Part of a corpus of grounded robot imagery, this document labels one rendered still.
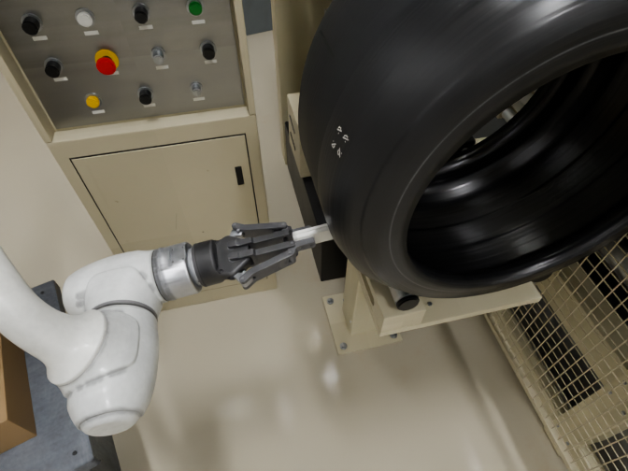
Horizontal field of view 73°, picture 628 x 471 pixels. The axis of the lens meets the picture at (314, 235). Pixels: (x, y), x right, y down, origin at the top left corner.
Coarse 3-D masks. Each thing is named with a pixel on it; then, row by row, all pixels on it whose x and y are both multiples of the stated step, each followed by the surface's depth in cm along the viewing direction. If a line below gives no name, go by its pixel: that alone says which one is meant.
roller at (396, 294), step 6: (390, 288) 82; (396, 294) 80; (402, 294) 79; (408, 294) 79; (396, 300) 79; (402, 300) 78; (408, 300) 78; (414, 300) 79; (396, 306) 80; (402, 306) 79; (408, 306) 80; (414, 306) 80
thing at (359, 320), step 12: (348, 264) 152; (348, 276) 156; (348, 288) 160; (360, 288) 145; (348, 300) 164; (360, 300) 152; (348, 312) 168; (360, 312) 159; (348, 324) 173; (360, 324) 167; (372, 324) 169
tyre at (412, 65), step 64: (384, 0) 47; (448, 0) 40; (512, 0) 38; (576, 0) 37; (320, 64) 56; (384, 64) 44; (448, 64) 41; (512, 64) 40; (576, 64) 41; (320, 128) 56; (384, 128) 45; (448, 128) 44; (512, 128) 88; (576, 128) 84; (320, 192) 60; (384, 192) 49; (448, 192) 94; (512, 192) 90; (576, 192) 82; (384, 256) 59; (448, 256) 85; (512, 256) 84; (576, 256) 72
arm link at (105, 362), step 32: (0, 256) 50; (0, 288) 48; (0, 320) 49; (32, 320) 50; (64, 320) 53; (96, 320) 56; (128, 320) 59; (32, 352) 51; (64, 352) 52; (96, 352) 53; (128, 352) 56; (64, 384) 53; (96, 384) 53; (128, 384) 54; (96, 416) 52; (128, 416) 54
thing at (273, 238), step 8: (280, 232) 72; (288, 232) 72; (232, 240) 71; (240, 240) 71; (248, 240) 71; (256, 240) 72; (264, 240) 71; (272, 240) 72; (280, 240) 72; (288, 240) 73; (232, 248) 71; (256, 248) 72
